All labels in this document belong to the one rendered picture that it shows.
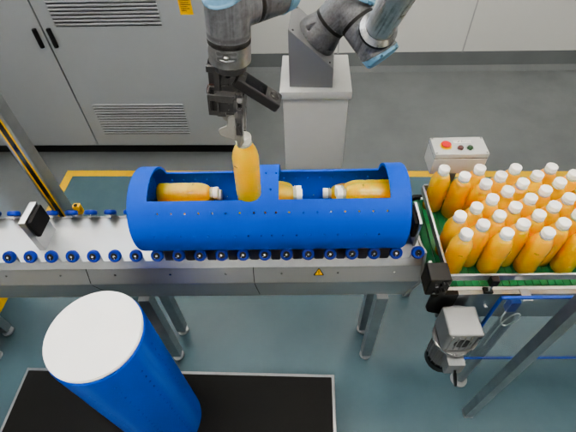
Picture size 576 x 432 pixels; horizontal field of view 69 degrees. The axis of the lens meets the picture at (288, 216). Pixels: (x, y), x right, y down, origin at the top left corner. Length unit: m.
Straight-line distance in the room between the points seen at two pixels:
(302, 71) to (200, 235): 0.91
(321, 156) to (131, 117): 1.61
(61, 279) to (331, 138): 1.31
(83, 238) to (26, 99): 1.95
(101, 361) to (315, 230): 0.70
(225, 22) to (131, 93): 2.32
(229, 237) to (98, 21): 1.94
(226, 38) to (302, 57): 1.00
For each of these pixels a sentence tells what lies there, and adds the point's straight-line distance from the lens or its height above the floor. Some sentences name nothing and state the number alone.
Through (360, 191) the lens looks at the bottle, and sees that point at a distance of 1.33.
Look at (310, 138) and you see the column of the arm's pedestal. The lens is 2.08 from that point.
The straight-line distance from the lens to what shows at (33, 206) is 1.70.
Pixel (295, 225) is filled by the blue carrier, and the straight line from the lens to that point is 1.27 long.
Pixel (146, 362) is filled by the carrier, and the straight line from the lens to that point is 1.36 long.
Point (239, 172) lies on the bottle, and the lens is 1.10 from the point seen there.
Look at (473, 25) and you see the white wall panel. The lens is 4.35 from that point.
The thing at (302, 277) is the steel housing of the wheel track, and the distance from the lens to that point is 1.51.
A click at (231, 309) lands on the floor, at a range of 2.45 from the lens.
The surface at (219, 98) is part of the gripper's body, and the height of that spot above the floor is 1.61.
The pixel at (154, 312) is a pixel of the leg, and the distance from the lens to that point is 1.92.
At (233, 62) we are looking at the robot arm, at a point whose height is 1.70.
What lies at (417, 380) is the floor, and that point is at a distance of 2.33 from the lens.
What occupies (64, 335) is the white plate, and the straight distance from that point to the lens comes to 1.38.
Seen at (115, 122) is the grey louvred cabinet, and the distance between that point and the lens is 3.35.
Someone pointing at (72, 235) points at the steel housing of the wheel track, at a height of 0.93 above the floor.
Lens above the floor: 2.14
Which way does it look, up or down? 50 degrees down
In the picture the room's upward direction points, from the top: 3 degrees counter-clockwise
